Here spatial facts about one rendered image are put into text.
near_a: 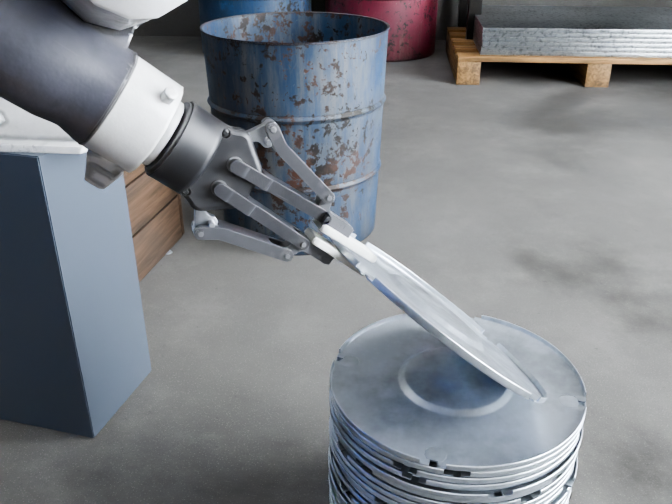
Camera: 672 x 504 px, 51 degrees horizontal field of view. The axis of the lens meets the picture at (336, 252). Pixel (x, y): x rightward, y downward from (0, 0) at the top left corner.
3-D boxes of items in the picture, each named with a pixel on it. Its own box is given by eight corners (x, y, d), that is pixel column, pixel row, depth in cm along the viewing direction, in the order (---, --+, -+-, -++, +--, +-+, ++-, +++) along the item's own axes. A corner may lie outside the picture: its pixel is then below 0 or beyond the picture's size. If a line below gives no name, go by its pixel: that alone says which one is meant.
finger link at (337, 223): (304, 208, 69) (321, 183, 68) (343, 233, 71) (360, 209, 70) (308, 213, 67) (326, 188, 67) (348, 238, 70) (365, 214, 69)
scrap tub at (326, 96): (384, 193, 196) (390, 12, 174) (381, 263, 159) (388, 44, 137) (235, 188, 199) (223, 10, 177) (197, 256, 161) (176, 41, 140)
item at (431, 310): (415, 276, 97) (418, 271, 97) (578, 421, 79) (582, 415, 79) (283, 199, 75) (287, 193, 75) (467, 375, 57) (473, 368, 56)
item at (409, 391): (366, 301, 98) (366, 296, 97) (585, 335, 90) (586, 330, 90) (294, 438, 73) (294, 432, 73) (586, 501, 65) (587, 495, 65)
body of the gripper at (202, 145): (139, 187, 58) (231, 240, 63) (196, 101, 57) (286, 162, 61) (135, 162, 65) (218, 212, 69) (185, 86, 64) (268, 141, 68)
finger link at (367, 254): (311, 220, 70) (315, 214, 70) (363, 252, 73) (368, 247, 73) (319, 231, 67) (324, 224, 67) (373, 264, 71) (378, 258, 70)
